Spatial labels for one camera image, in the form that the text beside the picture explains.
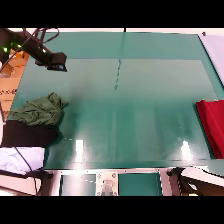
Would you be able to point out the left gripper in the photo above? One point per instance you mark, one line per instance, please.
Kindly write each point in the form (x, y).
(57, 61)

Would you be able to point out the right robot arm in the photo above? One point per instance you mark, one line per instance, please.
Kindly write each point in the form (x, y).
(196, 181)

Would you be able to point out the green garment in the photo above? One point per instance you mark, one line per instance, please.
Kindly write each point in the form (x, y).
(40, 110)

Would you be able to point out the black garment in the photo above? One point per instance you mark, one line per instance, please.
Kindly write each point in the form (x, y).
(30, 135)

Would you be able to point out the white garment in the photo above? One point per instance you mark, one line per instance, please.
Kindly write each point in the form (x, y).
(16, 160)

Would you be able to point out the pale lilac garment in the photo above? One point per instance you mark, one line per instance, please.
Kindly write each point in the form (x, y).
(216, 53)

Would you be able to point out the red garment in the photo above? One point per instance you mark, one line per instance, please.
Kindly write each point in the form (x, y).
(213, 126)

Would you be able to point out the silver frame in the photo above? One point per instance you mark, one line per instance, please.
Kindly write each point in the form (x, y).
(106, 185)

